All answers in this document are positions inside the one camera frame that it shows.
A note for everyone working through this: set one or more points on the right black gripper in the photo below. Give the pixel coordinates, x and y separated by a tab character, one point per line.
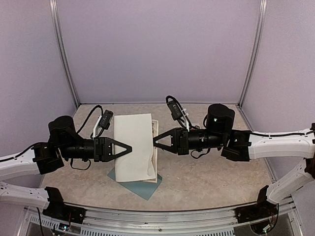
181	149

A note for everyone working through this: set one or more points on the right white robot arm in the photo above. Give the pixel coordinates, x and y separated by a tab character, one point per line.
230	183

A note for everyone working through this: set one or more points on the aluminium frame post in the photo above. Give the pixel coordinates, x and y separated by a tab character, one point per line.
254	53
62	51

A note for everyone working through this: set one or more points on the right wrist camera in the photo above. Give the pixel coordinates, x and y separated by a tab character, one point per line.
178	113

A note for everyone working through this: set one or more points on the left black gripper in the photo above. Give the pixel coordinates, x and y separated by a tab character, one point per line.
103	152

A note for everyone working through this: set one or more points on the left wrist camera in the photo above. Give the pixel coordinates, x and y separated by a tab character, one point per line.
102	123

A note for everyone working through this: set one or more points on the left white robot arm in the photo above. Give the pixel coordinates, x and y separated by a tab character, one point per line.
20	165

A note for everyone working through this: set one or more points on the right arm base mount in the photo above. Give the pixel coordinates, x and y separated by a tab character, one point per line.
261	209

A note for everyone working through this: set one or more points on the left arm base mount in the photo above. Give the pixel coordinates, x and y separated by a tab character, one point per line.
59	210

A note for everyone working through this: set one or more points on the left aluminium frame post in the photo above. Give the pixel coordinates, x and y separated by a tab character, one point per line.
62	51

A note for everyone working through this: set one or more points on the front aluminium rail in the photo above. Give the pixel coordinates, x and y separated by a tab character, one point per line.
217	221

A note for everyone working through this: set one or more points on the teal paper envelope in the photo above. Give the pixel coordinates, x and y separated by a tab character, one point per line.
145	190

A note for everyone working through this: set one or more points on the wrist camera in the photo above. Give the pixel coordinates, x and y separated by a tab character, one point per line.
178	113
102	123

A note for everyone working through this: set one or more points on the right aluminium frame post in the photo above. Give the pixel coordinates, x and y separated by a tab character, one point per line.
254	53

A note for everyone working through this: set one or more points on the ornate bordered letter sheet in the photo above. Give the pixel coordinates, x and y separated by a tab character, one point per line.
155	153

